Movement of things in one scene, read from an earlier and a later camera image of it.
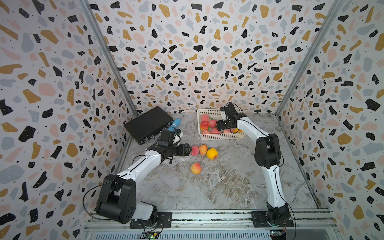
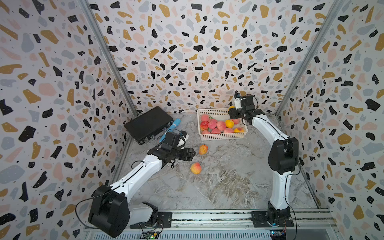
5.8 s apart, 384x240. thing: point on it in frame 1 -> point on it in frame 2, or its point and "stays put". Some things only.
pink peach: [215, 131] stays put
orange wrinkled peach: [203, 149] stays put
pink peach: [228, 131] stays put
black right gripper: [219, 125] -> [231, 112]
